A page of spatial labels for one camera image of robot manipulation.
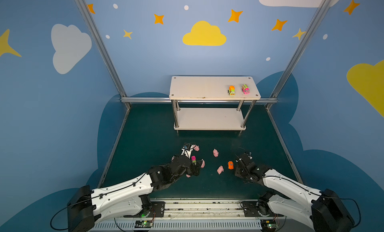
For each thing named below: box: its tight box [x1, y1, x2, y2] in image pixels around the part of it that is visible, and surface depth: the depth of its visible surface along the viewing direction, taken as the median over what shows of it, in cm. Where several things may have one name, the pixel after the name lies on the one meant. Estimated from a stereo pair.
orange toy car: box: [227, 161, 234, 170], surface depth 90 cm
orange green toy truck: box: [227, 85, 236, 96], surface depth 80 cm
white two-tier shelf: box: [169, 76, 261, 131], surface depth 88 cm
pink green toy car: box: [241, 83, 251, 95], surface depth 81 cm
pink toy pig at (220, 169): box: [217, 165, 224, 175], surface depth 88 cm
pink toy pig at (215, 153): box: [213, 148, 219, 158], surface depth 95 cm
